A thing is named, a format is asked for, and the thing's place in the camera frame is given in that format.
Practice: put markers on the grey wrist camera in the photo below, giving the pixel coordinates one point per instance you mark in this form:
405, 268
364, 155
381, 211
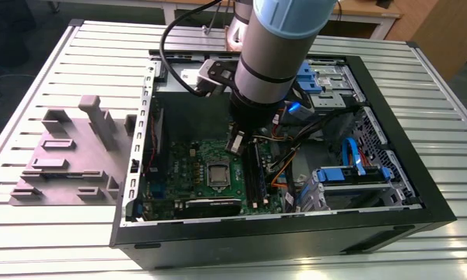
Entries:
209, 73

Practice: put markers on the grey power supply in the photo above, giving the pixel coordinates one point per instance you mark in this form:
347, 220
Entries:
190, 116

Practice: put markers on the black case fan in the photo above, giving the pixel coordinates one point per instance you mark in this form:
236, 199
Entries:
158, 131

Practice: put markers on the black PC case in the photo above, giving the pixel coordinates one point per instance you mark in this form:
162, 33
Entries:
280, 242

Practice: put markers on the hard disk blue carrier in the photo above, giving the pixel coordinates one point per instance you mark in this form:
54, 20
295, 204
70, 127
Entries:
332, 174

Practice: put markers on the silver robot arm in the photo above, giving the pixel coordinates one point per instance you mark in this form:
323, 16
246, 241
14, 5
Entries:
272, 43

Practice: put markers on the green motherboard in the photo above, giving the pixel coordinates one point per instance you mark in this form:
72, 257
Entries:
186, 181

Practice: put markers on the blue VGA port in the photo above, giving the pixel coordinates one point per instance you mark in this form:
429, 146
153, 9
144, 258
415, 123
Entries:
157, 191

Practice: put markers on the grey metal disk bay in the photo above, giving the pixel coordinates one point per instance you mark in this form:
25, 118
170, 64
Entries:
353, 191

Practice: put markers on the black graphics card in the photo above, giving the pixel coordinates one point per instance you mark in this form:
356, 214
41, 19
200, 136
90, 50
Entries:
209, 208

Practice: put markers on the wooden desk white frame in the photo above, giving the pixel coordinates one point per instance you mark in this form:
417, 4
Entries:
373, 10

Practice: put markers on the grey metal drive cage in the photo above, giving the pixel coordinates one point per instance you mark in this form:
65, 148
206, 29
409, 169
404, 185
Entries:
332, 100

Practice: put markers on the wooden cabinet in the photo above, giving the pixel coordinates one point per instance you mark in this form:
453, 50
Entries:
443, 35

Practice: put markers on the grey parts rack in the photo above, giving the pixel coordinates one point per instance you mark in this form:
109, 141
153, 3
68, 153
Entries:
81, 175

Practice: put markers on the silver CPU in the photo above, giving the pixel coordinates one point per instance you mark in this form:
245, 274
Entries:
218, 174

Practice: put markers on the blue plastic drive bracket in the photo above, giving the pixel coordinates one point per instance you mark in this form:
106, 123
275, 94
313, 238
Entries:
307, 84

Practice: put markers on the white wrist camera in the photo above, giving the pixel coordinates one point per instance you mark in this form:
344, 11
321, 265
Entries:
301, 112

